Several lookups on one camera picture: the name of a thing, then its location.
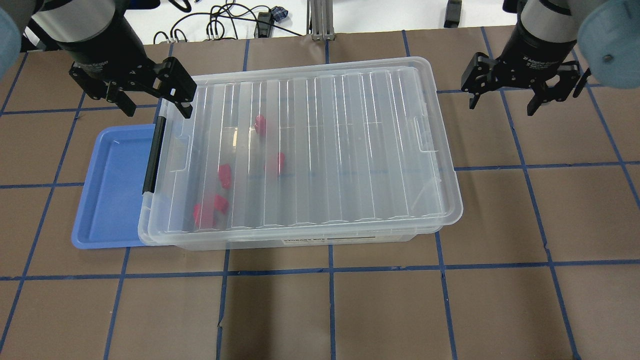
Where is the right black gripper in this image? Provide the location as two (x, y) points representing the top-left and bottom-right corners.
(461, 22), (592, 117)

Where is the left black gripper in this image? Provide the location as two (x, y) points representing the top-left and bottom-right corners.
(58, 20), (197, 119)

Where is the clear plastic box lid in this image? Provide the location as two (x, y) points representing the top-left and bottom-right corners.
(137, 56), (464, 247)

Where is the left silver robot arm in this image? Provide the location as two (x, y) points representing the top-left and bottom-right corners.
(1, 0), (197, 119)

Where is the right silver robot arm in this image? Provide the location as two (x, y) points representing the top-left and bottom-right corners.
(461, 0), (640, 116)

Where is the red block pair in box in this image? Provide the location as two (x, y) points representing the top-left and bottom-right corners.
(192, 194), (229, 230)

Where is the clear plastic storage box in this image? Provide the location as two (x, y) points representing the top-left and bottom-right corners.
(137, 56), (464, 252)

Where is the blue plastic tray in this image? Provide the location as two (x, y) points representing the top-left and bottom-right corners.
(71, 124), (155, 249)

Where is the red block under lid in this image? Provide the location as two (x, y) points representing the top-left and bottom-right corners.
(275, 152), (286, 176)

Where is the black box latch handle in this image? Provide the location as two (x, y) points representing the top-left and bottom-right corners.
(142, 116), (167, 194)

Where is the black cable bundle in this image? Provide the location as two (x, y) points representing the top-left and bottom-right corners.
(152, 0), (303, 45)

